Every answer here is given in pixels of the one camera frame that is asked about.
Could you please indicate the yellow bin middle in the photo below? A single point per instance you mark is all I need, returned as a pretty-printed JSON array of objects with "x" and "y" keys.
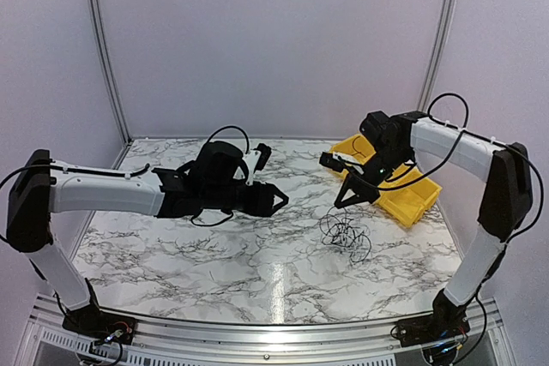
[{"x": 394, "y": 175}]

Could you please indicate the right aluminium frame post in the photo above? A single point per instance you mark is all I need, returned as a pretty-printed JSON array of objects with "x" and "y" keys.
[{"x": 441, "y": 35}]

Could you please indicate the yellow bin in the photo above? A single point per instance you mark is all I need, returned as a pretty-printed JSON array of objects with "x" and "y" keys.
[
  {"x": 394, "y": 175},
  {"x": 354, "y": 148},
  {"x": 408, "y": 205}
]

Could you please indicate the aluminium front rail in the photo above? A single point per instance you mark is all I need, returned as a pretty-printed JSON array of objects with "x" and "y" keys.
[{"x": 164, "y": 341}]

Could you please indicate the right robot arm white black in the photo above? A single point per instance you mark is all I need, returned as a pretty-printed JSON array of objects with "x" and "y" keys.
[{"x": 507, "y": 198}]

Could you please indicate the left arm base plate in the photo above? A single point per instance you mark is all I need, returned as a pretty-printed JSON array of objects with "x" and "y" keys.
[{"x": 98, "y": 324}]

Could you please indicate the aluminium frame post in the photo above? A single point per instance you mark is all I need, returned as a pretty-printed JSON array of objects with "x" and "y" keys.
[
  {"x": 98, "y": 28},
  {"x": 441, "y": 35}
]

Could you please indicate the yellow bin left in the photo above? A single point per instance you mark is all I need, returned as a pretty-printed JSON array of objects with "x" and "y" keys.
[{"x": 354, "y": 148}]

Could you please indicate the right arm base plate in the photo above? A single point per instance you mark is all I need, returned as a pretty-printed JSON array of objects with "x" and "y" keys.
[{"x": 422, "y": 330}]

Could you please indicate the yellow bin right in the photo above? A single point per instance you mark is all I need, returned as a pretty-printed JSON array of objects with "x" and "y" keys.
[{"x": 408, "y": 205}]

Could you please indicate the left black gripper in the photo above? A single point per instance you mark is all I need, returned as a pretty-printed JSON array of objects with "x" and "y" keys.
[{"x": 262, "y": 205}]

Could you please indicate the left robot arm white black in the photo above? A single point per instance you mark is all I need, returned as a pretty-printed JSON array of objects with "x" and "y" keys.
[{"x": 221, "y": 177}]

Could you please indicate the left aluminium frame post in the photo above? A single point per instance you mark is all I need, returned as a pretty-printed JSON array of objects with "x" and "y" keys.
[{"x": 98, "y": 28}]

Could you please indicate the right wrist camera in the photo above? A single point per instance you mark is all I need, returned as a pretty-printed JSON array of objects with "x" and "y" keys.
[{"x": 336, "y": 161}]

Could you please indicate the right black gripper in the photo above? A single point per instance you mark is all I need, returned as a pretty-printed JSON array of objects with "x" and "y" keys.
[{"x": 371, "y": 193}]

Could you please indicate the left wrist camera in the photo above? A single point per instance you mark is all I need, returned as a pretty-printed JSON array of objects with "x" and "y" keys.
[{"x": 255, "y": 160}]

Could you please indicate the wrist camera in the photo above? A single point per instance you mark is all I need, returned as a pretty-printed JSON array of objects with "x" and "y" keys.
[
  {"x": 336, "y": 161},
  {"x": 255, "y": 160}
]

